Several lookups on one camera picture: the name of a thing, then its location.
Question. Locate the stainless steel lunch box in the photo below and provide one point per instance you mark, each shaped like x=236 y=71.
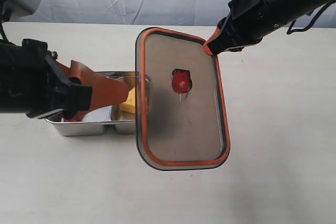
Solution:
x=97 y=121

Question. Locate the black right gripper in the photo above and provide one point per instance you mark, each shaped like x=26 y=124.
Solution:
x=233 y=32

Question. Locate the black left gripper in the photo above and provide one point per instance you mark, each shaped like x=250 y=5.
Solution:
x=50 y=85

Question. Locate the yellow toy cheese wedge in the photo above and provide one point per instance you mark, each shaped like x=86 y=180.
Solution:
x=129 y=105

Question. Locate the dark transparent lunch box lid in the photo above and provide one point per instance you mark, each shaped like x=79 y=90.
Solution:
x=181 y=121

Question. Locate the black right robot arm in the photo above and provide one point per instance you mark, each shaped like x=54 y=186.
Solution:
x=299 y=15

